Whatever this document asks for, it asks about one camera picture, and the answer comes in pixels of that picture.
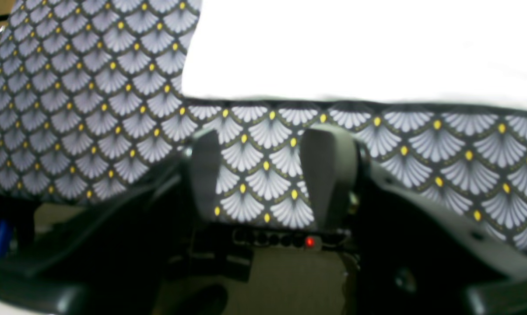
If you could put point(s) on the white T-shirt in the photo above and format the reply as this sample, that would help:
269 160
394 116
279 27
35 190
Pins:
471 52

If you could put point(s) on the fan-patterned grey table cloth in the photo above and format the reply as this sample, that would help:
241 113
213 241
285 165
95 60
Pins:
91 97

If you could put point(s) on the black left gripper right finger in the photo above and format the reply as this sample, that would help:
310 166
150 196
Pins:
328 157

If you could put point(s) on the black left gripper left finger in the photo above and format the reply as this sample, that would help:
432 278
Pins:
204 166

